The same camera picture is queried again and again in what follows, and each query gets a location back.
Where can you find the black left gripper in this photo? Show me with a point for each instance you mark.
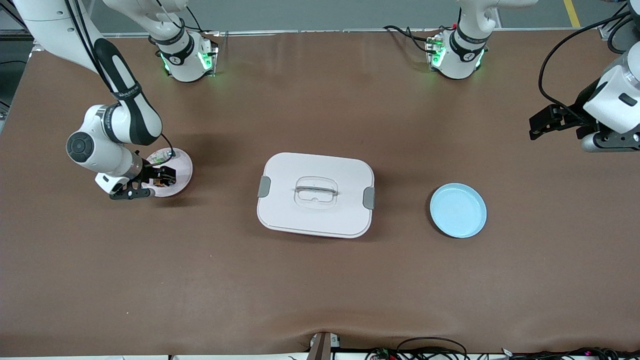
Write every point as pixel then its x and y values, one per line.
pixel 573 115

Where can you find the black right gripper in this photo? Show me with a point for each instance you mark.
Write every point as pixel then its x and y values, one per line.
pixel 149 172

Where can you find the orange push-button switch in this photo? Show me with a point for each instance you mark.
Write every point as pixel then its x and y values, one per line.
pixel 158 184

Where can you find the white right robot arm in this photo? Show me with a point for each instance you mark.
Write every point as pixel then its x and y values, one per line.
pixel 135 120

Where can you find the grey box latch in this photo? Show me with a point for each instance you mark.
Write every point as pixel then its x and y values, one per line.
pixel 264 186
pixel 369 198

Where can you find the white lidded storage box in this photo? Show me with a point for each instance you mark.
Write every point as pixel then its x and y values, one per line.
pixel 315 220

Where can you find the pink round plate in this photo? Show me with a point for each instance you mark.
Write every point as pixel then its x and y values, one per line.
pixel 182 170

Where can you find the light blue round plate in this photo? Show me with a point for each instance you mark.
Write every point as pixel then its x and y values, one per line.
pixel 457 210

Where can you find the green push-button switch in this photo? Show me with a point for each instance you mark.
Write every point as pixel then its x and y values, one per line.
pixel 159 159

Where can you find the aluminium frame profile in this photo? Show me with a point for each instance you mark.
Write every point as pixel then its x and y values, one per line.
pixel 606 32
pixel 10 33

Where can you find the metal table edge bracket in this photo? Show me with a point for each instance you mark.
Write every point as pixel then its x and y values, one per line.
pixel 322 347

